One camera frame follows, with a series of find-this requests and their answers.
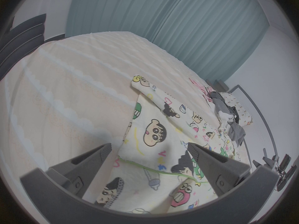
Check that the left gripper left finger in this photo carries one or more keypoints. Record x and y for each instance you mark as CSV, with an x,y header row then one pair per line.
x,y
79,169

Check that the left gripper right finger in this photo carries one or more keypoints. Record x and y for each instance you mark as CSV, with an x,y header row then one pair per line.
x,y
217,169

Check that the pile of clothes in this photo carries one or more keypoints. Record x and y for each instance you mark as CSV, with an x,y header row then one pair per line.
x,y
222,104

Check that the white printed pillow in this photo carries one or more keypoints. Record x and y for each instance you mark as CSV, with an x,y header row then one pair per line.
x,y
243,113

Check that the white printed pyjama top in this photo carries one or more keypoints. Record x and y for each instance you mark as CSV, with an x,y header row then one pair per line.
x,y
151,164

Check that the pink printed garment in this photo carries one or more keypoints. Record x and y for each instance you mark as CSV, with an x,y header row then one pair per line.
x,y
198,86

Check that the bed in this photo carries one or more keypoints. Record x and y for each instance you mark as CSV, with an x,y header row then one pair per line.
x,y
70,78

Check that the blue-green curtain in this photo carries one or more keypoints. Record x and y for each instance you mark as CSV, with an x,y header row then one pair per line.
x,y
163,20

